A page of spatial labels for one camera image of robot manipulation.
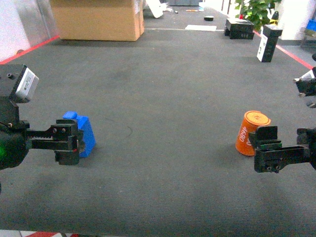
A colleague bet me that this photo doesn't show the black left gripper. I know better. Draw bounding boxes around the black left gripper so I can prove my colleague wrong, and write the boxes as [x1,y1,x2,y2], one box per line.
[0,97,85,170]

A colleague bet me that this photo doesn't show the green potted plant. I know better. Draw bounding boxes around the green potted plant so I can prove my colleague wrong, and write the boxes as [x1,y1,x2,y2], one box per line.
[233,0,281,32]

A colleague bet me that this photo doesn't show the orange cap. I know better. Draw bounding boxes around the orange cap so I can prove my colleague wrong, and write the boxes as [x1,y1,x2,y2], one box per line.
[235,111,271,157]

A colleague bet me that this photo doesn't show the white foam piece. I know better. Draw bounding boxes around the white foam piece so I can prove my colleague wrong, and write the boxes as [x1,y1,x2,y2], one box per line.
[145,0,163,18]

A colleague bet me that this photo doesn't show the flat black boxes stack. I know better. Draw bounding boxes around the flat black boxes stack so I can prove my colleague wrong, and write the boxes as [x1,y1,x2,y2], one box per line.
[224,18,254,40]

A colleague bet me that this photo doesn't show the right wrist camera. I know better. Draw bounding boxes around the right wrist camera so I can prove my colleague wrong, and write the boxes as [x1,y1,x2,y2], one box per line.
[293,67,316,109]

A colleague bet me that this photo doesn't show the white flat board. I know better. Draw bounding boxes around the white flat board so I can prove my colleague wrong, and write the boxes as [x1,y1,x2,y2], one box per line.
[185,25,217,32]

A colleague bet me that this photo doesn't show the large cardboard box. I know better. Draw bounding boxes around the large cardboard box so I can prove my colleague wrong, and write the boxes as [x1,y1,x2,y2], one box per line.
[49,0,145,41]

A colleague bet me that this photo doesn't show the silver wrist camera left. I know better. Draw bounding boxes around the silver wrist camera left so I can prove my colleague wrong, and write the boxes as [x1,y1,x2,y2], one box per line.
[0,64,39,103]

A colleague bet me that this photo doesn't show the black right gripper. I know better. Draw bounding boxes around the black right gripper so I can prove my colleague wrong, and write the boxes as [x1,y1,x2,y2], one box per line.
[248,126,316,173]

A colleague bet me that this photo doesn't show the upright black white box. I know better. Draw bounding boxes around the upright black white box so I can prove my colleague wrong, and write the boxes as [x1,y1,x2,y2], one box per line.
[257,25,283,63]

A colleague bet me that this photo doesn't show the blue plastic part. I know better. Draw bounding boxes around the blue plastic part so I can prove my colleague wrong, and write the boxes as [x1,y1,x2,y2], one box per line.
[63,111,96,158]

